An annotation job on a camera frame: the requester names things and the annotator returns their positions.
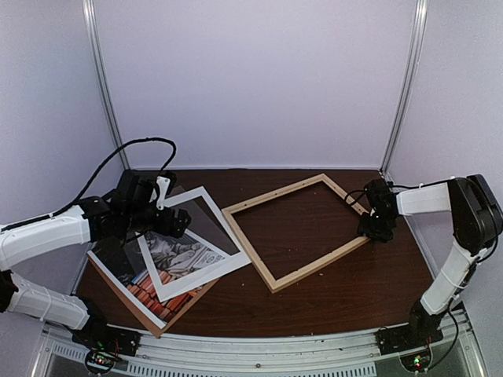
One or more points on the light wooden picture frame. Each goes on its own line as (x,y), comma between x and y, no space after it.
(276,285)

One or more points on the aluminium front rail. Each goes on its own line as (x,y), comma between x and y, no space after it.
(355,353)

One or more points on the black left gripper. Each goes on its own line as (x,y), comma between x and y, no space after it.
(179,226)

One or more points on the left aluminium corner post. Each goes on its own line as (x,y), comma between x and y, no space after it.
(99,65)

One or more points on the right aluminium corner post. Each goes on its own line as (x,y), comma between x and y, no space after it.
(412,64)

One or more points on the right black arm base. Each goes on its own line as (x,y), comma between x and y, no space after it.
(404,334)

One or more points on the books photo print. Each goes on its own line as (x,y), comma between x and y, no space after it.
(124,262)

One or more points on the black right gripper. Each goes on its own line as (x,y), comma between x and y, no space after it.
(364,228)

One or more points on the left round circuit board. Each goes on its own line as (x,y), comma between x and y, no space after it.
(99,363)

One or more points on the right round circuit board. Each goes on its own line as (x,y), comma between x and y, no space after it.
(416,362)

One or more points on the white mat board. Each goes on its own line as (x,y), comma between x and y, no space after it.
(177,265)

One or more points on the brown backing board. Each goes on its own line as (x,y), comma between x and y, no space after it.
(156,316)

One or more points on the aluminium corner post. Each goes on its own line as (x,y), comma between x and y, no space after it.
(412,64)
(99,65)

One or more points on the clear acrylic sheet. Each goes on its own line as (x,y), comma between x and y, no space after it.
(207,220)

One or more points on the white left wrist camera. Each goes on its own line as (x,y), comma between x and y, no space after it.
(161,189)

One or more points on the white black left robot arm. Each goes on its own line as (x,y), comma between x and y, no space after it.
(136,205)

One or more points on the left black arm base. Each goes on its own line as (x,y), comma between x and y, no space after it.
(97,334)

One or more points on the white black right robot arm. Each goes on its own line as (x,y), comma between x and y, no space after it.
(477,224)

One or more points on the round circuit board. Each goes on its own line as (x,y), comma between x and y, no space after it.
(99,363)
(416,362)

